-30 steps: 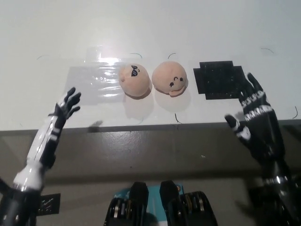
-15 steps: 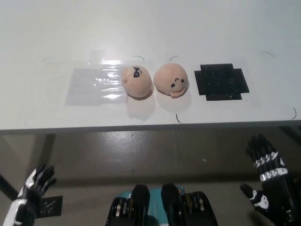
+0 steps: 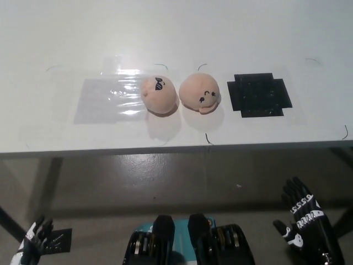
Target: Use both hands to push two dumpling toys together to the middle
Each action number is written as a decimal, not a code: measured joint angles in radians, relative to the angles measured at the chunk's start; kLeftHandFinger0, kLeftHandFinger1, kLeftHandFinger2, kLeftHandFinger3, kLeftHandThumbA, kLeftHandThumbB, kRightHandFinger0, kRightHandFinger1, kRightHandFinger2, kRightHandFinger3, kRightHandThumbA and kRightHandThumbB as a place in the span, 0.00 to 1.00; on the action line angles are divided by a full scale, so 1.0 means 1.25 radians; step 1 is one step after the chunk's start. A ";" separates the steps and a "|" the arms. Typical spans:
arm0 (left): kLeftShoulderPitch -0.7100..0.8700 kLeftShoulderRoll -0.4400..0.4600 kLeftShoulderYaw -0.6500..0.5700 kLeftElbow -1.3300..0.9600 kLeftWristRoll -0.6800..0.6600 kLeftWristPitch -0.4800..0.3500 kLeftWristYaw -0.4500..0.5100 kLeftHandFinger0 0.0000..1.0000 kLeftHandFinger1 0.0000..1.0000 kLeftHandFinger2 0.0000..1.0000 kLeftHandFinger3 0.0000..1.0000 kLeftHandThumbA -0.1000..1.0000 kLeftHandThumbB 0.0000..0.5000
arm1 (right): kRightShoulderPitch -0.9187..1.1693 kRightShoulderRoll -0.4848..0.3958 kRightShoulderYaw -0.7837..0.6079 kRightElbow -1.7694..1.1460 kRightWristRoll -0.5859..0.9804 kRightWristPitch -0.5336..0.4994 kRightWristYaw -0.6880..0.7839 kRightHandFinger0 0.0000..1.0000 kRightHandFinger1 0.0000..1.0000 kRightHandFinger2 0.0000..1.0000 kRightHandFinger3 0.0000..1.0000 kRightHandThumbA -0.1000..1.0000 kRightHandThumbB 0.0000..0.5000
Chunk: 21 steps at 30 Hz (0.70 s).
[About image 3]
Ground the black tape patch on table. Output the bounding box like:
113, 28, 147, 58
226, 72, 293, 119

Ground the dark table leg bar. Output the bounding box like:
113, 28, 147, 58
0, 205, 28, 241

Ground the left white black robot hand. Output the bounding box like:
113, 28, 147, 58
10, 215, 55, 265

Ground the clear plastic tape sheet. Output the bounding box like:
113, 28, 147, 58
100, 56, 166, 116

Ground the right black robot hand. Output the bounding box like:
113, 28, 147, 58
272, 176, 346, 265

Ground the dumpling toy with sunglasses face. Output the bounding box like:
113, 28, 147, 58
140, 76, 178, 114

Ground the dumpling toy with smiling face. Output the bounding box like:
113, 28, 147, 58
178, 71, 221, 114

